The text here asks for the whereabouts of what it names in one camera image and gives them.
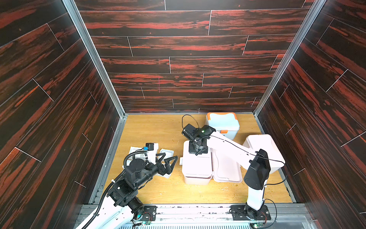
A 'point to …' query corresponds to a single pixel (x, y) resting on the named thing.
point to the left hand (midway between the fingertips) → (172, 157)
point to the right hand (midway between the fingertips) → (196, 149)
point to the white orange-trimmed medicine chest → (226, 123)
